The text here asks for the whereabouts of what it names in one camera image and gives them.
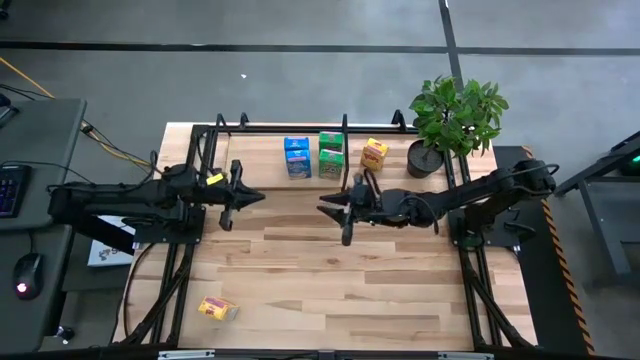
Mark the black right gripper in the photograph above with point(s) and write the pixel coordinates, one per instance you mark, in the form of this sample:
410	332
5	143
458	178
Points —
356	205

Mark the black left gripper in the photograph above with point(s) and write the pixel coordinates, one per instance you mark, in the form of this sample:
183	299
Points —
231	195

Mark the green Apple Jacks cereal box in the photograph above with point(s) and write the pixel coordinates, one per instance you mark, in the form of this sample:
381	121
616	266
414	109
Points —
330	165

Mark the blue Rice Krispies cereal box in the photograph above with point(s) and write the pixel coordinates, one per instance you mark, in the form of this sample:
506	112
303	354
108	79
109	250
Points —
298	165

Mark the yellow Corn Pops cereal box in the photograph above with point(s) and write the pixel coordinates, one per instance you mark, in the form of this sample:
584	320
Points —
215	306
374	156

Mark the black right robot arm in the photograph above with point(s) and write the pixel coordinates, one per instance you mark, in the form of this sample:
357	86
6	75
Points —
450	200

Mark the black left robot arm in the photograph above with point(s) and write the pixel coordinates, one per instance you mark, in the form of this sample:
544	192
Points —
110	197

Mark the yellow tape tag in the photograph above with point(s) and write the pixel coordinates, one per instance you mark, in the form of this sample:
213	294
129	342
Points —
215	179

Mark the black plant pot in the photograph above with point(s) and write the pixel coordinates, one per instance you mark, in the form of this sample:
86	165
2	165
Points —
422	165

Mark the green leafy artificial tree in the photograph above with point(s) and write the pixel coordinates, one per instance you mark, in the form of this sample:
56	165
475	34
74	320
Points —
452	117

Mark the white cardboard box with logo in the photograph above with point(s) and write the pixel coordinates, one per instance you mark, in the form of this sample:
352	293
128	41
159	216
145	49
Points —
107	252

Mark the grey side desk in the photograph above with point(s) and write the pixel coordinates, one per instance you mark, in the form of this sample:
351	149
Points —
45	145

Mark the black platform with hazard stripes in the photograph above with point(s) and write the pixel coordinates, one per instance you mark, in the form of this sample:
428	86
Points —
545	300

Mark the small black knob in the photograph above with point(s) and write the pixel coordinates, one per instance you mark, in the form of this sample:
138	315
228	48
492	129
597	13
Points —
65	334

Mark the black computer mouse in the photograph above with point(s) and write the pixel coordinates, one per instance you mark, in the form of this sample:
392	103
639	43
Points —
27	275

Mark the black backlit keyboard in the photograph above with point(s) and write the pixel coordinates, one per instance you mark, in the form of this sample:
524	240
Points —
12	192

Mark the dark metal equipment stand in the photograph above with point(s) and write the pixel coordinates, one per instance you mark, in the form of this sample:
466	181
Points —
602	225

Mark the silver aluminium frame bracket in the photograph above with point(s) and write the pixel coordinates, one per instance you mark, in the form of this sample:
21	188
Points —
465	356
187	355

